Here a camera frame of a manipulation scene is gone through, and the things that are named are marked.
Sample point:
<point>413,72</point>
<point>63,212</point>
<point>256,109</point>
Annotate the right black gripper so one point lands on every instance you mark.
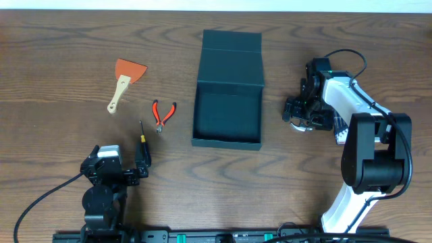
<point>324,123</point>

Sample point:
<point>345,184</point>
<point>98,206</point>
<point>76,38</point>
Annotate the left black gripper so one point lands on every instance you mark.
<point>126,174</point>

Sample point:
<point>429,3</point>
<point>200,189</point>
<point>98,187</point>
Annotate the small hammer orange label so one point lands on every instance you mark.
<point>301,127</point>

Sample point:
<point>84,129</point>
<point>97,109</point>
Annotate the black yellow screwdriver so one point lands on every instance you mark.
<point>143,136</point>

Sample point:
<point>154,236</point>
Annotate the orange scraper wooden handle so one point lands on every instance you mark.
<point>127,73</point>

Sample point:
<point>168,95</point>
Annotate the blue precision screwdriver case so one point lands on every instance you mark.
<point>340,128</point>

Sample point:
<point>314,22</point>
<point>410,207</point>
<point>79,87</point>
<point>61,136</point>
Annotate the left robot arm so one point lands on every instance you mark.
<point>105,202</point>

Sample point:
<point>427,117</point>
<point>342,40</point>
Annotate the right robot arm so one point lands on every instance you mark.
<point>376,162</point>

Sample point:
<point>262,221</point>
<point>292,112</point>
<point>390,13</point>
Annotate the dark green open box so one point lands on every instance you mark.
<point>229,91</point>

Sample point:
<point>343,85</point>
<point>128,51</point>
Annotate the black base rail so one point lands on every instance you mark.
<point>164,236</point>

